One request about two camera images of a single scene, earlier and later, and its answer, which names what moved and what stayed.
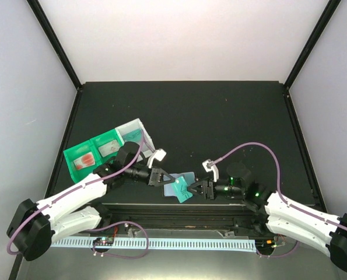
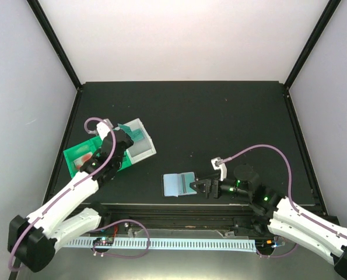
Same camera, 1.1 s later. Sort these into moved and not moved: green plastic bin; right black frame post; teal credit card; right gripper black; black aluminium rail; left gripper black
Moved: left gripper black; teal credit card
Not moved: right gripper black; green plastic bin; black aluminium rail; right black frame post
